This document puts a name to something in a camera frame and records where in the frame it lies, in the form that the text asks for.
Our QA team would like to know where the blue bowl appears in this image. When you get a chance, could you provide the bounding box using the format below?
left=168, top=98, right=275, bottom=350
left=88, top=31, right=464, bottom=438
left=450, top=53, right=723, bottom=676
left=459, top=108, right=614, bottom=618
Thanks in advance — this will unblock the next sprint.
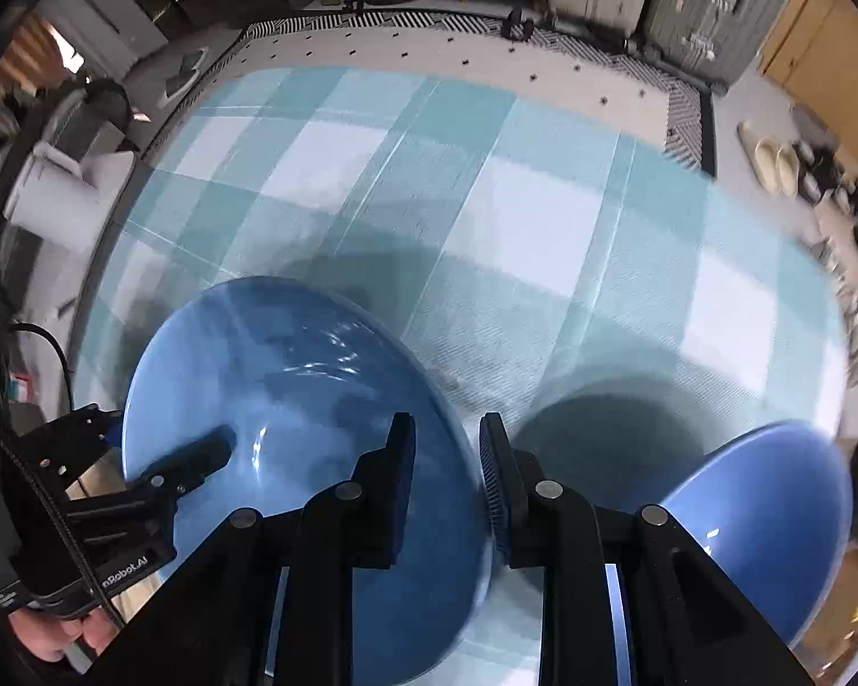
left=120, top=275, right=493, bottom=686
left=656, top=423, right=855, bottom=650

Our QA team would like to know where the wooden door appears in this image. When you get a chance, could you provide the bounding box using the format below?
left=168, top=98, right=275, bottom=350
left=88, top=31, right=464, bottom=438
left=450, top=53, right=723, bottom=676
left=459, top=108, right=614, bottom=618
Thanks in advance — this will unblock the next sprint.
left=758, top=0, right=858, bottom=180

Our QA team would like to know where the small grey device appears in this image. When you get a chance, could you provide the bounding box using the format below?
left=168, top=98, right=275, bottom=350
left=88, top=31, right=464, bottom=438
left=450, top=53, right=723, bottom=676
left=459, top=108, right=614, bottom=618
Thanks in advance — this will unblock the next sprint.
left=163, top=45, right=210, bottom=98

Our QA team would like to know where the teal checked tablecloth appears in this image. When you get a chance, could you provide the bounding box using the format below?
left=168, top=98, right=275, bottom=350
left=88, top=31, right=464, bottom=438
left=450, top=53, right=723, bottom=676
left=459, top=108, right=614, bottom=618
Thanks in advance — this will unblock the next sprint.
left=71, top=66, right=855, bottom=686

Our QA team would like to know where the dark mesh appliance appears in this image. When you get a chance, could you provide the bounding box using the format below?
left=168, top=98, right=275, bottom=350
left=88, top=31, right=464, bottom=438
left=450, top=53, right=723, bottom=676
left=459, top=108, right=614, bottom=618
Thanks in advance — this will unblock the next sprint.
left=39, top=78, right=133, bottom=162

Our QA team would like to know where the person's left hand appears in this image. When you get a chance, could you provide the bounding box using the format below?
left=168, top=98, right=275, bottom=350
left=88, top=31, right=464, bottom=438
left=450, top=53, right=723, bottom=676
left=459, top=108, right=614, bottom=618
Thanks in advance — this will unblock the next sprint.
left=7, top=606, right=121, bottom=665

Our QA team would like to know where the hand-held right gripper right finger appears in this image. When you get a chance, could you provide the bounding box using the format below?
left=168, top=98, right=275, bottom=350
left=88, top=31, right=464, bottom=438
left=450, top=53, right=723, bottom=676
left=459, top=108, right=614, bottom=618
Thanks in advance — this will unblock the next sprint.
left=479, top=413, right=816, bottom=686

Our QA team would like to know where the white kettle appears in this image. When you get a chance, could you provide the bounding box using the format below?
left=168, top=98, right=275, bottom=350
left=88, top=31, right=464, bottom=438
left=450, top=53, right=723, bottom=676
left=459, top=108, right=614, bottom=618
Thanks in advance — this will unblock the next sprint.
left=3, top=141, right=142, bottom=253

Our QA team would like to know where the white dotted rug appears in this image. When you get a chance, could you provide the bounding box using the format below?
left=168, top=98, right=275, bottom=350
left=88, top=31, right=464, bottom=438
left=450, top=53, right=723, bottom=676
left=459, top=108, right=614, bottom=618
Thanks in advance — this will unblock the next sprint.
left=139, top=6, right=720, bottom=180

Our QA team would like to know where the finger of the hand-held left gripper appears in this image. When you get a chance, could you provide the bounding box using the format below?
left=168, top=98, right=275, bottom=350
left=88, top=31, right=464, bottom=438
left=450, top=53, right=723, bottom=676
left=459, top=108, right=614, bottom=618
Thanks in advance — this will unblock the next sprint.
left=123, top=424, right=237, bottom=508
left=13, top=404, right=125, bottom=480

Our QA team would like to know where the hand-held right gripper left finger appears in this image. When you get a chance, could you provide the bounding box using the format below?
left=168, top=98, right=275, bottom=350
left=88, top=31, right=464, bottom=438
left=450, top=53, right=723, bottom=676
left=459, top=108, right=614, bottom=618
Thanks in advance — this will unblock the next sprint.
left=93, top=413, right=418, bottom=686

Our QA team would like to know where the cream slipper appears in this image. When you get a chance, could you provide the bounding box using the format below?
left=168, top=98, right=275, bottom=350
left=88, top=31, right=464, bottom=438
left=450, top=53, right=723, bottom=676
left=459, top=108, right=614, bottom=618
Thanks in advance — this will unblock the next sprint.
left=753, top=138, right=782, bottom=191
left=775, top=146, right=803, bottom=196

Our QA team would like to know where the white grey side table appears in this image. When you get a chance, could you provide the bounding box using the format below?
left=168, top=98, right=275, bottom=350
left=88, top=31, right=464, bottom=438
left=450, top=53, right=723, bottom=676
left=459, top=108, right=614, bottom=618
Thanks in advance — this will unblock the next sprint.
left=0, top=32, right=251, bottom=344

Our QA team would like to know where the silver suitcase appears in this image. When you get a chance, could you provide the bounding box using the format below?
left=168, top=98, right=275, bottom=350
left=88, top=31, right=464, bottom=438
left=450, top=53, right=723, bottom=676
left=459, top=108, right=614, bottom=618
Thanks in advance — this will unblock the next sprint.
left=639, top=0, right=821, bottom=88

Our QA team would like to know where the black cable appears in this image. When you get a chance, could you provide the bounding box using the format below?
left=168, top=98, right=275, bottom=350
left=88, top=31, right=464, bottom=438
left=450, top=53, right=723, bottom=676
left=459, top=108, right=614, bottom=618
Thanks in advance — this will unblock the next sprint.
left=0, top=321, right=126, bottom=630

